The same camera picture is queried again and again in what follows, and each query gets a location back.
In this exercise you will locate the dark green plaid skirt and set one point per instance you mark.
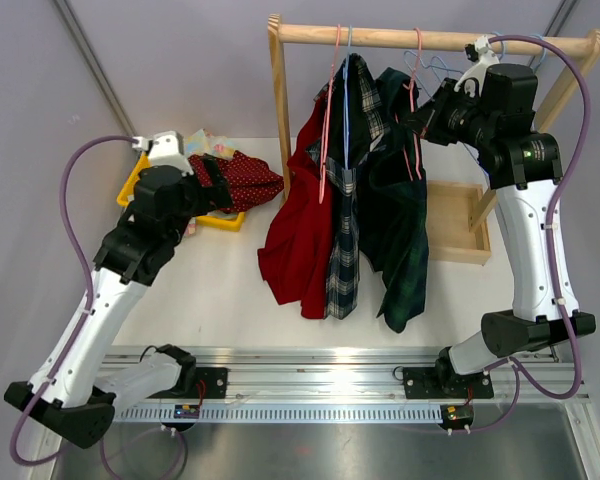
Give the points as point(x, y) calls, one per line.
point(392, 211)

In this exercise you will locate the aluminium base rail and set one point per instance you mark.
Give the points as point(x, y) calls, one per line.
point(335, 385)

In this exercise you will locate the yellow plastic tray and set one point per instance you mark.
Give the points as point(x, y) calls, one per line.
point(130, 190)

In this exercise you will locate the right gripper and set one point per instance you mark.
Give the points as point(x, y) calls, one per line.
point(428, 120)

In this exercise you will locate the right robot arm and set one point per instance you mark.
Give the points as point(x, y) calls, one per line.
point(494, 115)

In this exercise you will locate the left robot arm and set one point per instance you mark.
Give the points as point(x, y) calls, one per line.
point(66, 395)

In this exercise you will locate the blue hanger with plaid skirt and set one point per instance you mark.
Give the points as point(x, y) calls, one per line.
point(345, 110)

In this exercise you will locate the red polka dot skirt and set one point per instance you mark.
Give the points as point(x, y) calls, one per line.
point(250, 180)

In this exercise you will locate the navy white plaid skirt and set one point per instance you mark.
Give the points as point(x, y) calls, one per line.
point(368, 129)

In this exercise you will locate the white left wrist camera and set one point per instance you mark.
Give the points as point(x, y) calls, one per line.
point(162, 149)

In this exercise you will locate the blue hanger with dotted skirt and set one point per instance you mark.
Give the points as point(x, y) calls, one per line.
point(436, 66)

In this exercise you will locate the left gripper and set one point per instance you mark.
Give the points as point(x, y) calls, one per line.
point(216, 195)

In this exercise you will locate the wooden clothes rack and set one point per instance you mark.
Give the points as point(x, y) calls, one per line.
point(459, 201)

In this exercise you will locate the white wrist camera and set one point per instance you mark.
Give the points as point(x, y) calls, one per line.
point(162, 149)
point(482, 56)

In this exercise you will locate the pastel floral skirt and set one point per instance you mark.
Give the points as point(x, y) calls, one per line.
point(200, 143)

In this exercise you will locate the pink hanger with green skirt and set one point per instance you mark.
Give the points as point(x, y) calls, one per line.
point(412, 101)

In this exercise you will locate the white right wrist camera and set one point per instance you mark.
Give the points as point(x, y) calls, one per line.
point(482, 56)

